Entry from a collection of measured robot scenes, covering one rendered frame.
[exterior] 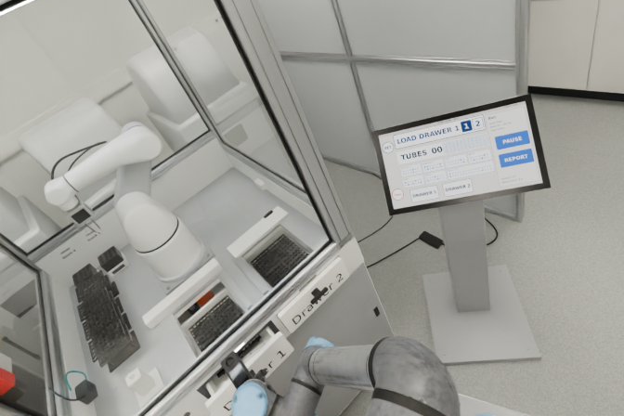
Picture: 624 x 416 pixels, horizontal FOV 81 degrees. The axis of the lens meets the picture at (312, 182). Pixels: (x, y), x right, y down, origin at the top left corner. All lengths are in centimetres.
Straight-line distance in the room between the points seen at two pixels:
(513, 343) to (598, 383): 33
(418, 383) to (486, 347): 154
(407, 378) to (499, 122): 98
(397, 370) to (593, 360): 165
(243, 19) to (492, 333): 179
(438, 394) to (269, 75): 73
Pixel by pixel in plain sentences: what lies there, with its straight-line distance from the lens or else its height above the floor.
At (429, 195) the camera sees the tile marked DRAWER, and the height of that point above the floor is 100.
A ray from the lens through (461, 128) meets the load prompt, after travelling 135.
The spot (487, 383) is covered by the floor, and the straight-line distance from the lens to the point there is 206.
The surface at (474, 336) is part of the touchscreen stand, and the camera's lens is 211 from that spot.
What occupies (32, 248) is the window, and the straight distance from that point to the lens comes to 92.
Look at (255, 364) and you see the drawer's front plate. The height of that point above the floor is 91.
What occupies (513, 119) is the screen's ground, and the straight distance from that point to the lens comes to 137.
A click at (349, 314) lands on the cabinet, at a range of 157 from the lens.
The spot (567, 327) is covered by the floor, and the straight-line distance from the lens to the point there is 221.
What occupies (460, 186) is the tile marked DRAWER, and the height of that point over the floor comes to 101.
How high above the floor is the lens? 194
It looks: 37 degrees down
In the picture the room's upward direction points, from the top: 25 degrees counter-clockwise
